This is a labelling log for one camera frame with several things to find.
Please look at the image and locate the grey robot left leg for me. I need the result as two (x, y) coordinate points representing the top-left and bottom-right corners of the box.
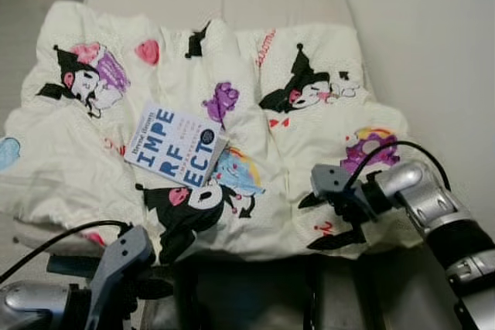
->
(155, 260), (233, 330)

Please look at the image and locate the grey robot leg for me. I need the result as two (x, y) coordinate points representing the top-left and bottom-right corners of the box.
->
(155, 260), (233, 330)
(309, 257), (387, 330)

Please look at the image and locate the grey robot right leg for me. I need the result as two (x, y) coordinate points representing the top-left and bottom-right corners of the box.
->
(309, 257), (387, 330)

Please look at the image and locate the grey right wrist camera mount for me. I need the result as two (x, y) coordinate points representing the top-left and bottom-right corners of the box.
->
(309, 164), (364, 203)

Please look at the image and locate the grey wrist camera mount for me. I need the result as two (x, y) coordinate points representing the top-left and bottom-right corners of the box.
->
(309, 164), (364, 203)
(85, 226), (155, 330)

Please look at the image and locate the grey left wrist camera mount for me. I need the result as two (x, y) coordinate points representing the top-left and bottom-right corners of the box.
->
(85, 226), (155, 330)

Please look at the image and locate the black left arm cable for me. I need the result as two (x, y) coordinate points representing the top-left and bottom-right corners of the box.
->
(0, 220), (132, 284)

